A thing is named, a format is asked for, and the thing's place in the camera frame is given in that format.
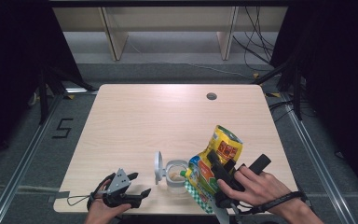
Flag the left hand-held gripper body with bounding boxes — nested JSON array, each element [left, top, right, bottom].
[[102, 167, 144, 209]]

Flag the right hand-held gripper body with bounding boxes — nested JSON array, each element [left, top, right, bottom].
[[213, 153, 273, 210]]

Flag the yellow printed snack bag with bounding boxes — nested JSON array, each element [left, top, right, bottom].
[[180, 124, 244, 224]]

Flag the clear jar with grey lid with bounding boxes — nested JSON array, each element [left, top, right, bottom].
[[154, 150, 190, 194]]

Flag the person's left hand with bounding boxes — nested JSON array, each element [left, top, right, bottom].
[[84, 179, 132, 224]]

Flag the person's right hand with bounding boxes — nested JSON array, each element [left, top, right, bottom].
[[216, 164, 296, 216]]

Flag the black metal stand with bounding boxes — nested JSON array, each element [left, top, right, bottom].
[[252, 57, 306, 121], [36, 65, 99, 126]]

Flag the black curtain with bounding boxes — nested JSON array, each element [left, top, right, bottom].
[[269, 0, 358, 206], [0, 0, 87, 174]]

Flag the black wrist strap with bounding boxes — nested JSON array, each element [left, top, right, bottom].
[[240, 190, 310, 217], [86, 173, 117, 212]]

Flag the thin grey cord loop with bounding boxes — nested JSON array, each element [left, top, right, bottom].
[[66, 193, 91, 207]]

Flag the black floor cables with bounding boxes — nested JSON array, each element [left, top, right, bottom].
[[268, 98, 317, 123]]

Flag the aluminium floor rail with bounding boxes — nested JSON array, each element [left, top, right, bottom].
[[0, 88, 99, 224], [279, 92, 353, 224]]

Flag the bundle of black cables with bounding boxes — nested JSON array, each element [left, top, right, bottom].
[[231, 6, 277, 73]]

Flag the beige wooden desk frame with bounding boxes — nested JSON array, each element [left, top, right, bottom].
[[51, 6, 289, 62]]

